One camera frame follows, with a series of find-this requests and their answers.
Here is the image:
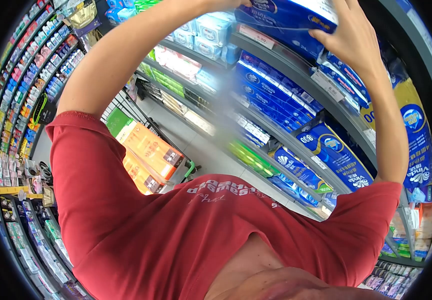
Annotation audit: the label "full shop shelf with tissue packs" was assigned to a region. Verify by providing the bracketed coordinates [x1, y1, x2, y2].
[105, 0, 432, 300]

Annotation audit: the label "person's right hand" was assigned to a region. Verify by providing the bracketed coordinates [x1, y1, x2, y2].
[309, 0, 384, 76]

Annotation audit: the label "green and white carton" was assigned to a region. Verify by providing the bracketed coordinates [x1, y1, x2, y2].
[105, 107, 137, 139]

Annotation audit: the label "person's right thumb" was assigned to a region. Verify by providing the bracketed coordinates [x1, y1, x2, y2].
[309, 27, 339, 48]

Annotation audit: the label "orange carton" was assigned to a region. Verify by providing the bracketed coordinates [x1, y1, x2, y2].
[116, 122, 185, 181]
[122, 150, 166, 196]

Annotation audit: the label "metal shopping cart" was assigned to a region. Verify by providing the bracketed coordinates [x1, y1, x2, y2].
[100, 88, 204, 196]

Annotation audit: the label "person's right fingers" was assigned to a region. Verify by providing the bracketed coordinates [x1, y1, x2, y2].
[331, 0, 361, 19]

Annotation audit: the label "full shop shelf with small goods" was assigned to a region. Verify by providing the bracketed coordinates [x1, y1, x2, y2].
[0, 0, 102, 300]

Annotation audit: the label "person's body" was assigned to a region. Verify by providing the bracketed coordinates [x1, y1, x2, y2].
[45, 110, 404, 300]

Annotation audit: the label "blue tissue pack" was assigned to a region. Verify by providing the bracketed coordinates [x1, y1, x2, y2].
[234, 0, 339, 61]

